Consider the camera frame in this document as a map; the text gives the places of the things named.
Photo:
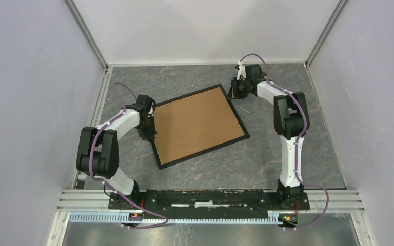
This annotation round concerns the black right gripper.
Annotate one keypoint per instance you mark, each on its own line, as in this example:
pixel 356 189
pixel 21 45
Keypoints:
pixel 233 94

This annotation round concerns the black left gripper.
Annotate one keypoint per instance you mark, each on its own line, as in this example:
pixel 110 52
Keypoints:
pixel 152 134

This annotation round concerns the black picture frame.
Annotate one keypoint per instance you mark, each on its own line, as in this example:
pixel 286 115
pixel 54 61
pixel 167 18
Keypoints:
pixel 203 154

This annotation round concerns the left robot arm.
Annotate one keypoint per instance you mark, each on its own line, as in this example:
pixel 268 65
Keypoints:
pixel 98 152

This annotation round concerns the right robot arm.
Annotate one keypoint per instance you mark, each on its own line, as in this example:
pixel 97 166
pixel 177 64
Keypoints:
pixel 290 120

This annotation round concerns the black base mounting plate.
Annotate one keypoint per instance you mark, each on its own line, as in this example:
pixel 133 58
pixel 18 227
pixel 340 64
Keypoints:
pixel 216 204

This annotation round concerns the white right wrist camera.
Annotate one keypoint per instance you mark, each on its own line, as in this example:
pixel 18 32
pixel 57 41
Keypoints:
pixel 241 73

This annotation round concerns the aluminium rail frame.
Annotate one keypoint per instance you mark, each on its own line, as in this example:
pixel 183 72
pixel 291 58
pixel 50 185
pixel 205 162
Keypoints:
pixel 337 216

